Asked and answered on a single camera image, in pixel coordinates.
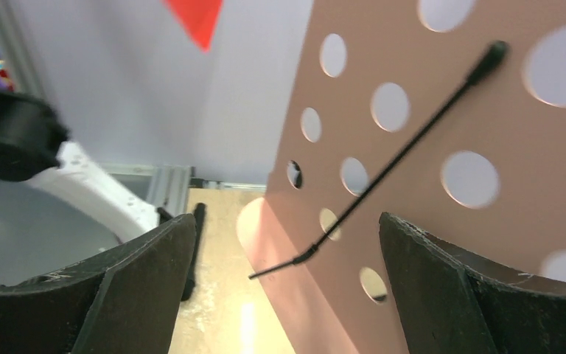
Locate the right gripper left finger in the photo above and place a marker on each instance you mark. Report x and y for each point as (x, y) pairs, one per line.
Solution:
(124, 300)

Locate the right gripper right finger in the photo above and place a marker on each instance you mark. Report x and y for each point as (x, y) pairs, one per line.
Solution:
(451, 300)

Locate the pink music stand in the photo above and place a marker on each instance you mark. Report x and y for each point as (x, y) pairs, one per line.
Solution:
(448, 114)

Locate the red sheet music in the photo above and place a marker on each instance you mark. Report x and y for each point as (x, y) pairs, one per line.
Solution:
(198, 19)

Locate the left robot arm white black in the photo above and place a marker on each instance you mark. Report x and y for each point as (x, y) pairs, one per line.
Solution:
(36, 149)

